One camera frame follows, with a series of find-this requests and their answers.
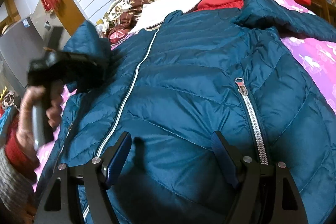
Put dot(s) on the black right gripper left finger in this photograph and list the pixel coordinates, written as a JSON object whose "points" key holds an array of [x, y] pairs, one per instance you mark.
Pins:
{"points": [[61, 203]]}

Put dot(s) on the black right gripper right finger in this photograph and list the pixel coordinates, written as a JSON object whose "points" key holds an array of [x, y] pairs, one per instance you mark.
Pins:
{"points": [[261, 193]]}

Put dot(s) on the teal quilted down jacket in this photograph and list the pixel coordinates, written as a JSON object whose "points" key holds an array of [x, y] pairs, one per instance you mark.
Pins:
{"points": [[221, 70]]}

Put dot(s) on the person's left hand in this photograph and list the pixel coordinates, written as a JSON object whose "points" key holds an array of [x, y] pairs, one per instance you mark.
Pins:
{"points": [[28, 113]]}

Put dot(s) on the grey cabinet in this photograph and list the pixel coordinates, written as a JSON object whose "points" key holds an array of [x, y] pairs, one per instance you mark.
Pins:
{"points": [[27, 40]]}

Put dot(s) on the white folded cloth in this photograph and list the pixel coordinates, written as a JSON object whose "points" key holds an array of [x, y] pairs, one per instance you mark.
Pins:
{"points": [[154, 13]]}

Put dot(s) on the pink floral bed sheet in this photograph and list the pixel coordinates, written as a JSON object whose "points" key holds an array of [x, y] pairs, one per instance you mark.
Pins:
{"points": [[317, 57]]}

